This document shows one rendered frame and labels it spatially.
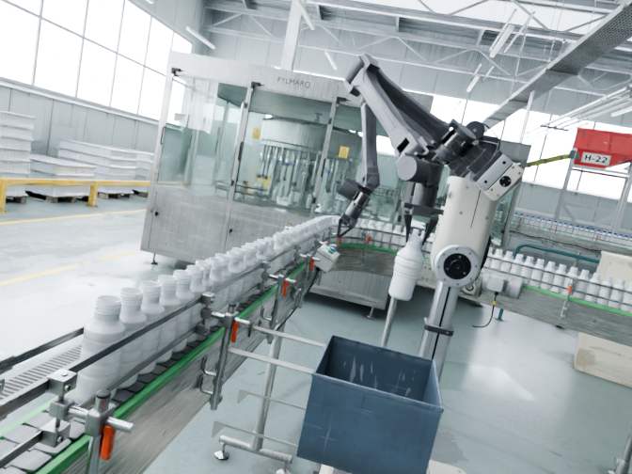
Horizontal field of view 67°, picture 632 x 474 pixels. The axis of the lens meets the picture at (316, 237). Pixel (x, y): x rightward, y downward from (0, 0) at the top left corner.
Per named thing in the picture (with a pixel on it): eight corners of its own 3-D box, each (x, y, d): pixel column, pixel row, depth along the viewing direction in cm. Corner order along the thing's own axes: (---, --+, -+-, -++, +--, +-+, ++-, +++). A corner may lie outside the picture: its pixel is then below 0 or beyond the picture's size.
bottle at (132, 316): (126, 371, 86) (139, 284, 84) (142, 386, 83) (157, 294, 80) (93, 377, 82) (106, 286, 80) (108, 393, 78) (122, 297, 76)
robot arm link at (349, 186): (379, 179, 186) (373, 186, 195) (355, 164, 186) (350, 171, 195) (365, 203, 183) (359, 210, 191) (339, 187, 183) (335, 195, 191)
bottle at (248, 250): (223, 299, 140) (232, 244, 137) (237, 296, 145) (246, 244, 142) (238, 306, 136) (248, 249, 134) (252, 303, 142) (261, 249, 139)
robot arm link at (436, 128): (368, 46, 151) (349, 72, 156) (359, 53, 139) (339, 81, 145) (476, 134, 154) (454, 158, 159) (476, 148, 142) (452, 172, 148)
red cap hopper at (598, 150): (528, 306, 744) (576, 126, 706) (530, 299, 808) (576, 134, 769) (593, 324, 703) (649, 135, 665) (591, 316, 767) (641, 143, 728)
